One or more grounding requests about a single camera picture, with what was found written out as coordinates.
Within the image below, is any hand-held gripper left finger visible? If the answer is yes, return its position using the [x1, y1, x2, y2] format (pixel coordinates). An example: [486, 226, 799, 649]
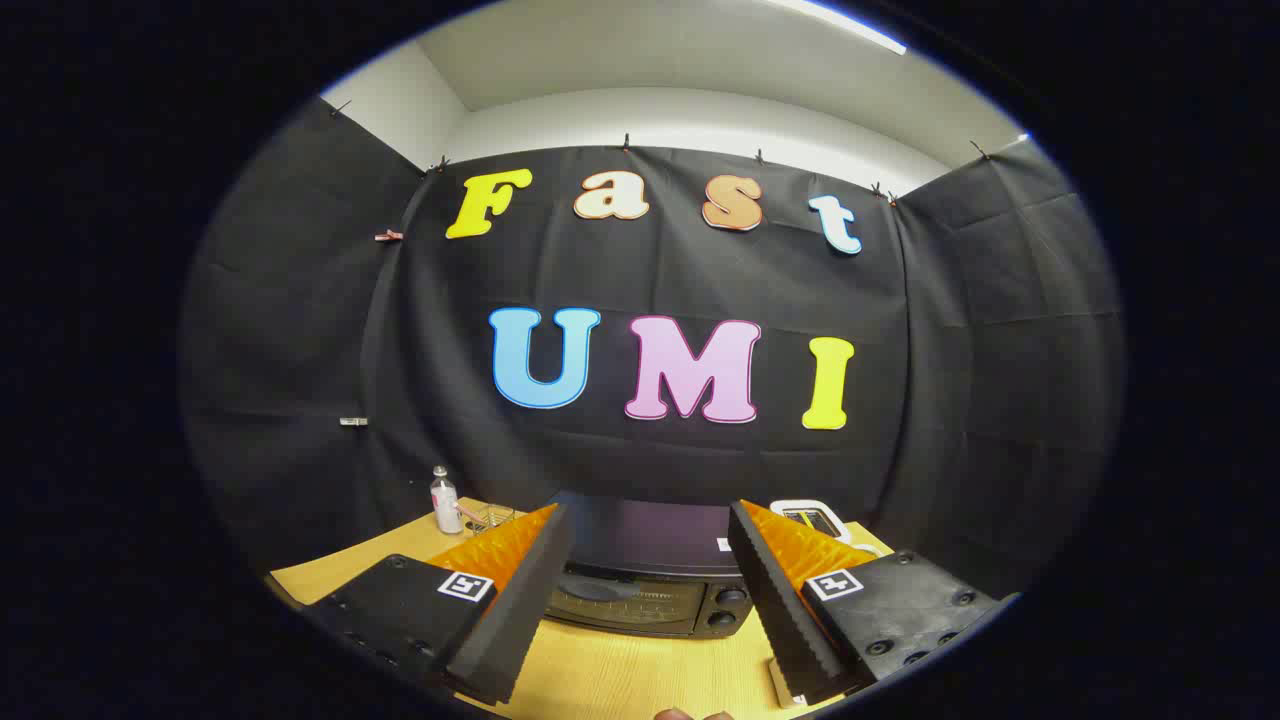
[300, 503, 576, 706]

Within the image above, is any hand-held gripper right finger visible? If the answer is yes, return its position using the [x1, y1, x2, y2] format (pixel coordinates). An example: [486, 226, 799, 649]
[727, 500, 1001, 706]

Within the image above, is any black toaster oven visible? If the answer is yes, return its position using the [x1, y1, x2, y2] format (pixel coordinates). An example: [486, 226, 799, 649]
[545, 490, 756, 641]

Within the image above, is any white slot toaster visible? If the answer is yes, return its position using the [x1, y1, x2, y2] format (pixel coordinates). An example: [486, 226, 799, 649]
[770, 498, 857, 547]

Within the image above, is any clear plastic bottle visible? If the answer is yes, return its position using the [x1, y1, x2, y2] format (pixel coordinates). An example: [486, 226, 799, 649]
[430, 465, 464, 536]

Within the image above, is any black backdrop cloth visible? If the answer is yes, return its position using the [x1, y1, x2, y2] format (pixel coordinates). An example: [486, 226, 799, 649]
[180, 95, 1126, 601]

